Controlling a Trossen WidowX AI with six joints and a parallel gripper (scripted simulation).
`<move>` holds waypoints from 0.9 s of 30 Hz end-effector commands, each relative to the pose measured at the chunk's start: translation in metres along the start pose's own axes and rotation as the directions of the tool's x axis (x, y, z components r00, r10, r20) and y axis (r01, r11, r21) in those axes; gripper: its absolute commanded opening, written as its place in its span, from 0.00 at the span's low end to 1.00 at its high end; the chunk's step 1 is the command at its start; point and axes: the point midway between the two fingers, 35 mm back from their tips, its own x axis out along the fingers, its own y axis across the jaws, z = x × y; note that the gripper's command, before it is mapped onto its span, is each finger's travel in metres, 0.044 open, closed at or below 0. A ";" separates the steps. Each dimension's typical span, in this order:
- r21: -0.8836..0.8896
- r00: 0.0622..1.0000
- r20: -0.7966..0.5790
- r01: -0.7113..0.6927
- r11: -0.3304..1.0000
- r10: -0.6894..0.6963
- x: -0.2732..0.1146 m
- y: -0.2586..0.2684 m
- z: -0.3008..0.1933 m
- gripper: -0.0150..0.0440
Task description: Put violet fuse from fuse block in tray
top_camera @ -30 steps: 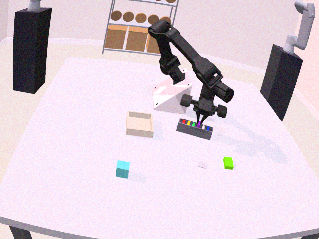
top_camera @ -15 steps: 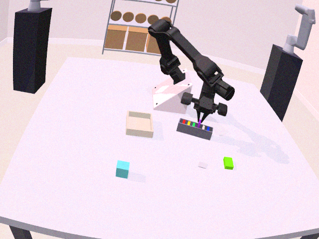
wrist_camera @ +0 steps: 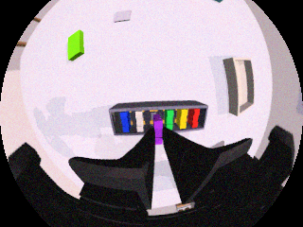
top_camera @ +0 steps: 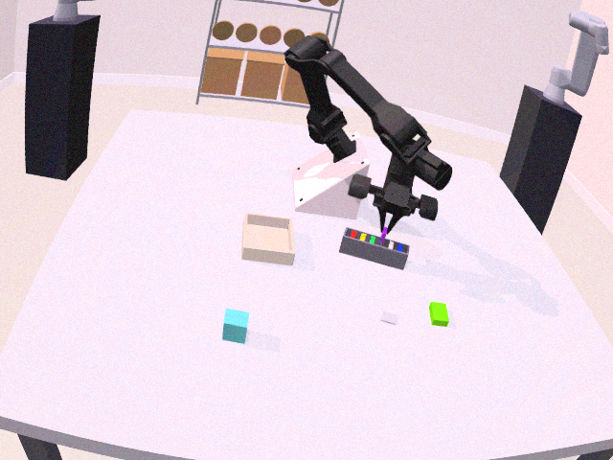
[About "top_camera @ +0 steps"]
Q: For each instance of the small cyan block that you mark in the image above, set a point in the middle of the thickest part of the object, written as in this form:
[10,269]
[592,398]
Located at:
[235,326]

